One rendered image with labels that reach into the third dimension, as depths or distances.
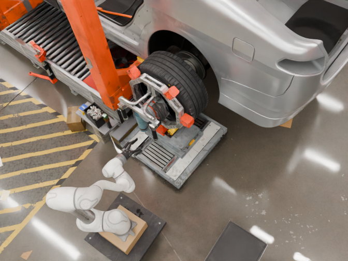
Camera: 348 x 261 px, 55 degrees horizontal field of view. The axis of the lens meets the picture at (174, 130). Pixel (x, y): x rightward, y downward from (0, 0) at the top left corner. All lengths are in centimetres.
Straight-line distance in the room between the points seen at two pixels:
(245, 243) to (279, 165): 101
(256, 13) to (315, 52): 43
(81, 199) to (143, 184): 141
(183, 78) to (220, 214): 136
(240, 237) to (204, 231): 46
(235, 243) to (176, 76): 139
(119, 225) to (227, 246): 87
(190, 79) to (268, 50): 70
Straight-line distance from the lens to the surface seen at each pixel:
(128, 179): 262
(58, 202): 217
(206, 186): 336
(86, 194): 210
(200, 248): 318
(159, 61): 269
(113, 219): 262
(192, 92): 265
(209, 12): 235
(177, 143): 333
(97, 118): 322
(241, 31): 227
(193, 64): 299
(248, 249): 285
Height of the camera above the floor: 310
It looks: 58 degrees down
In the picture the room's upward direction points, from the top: 8 degrees counter-clockwise
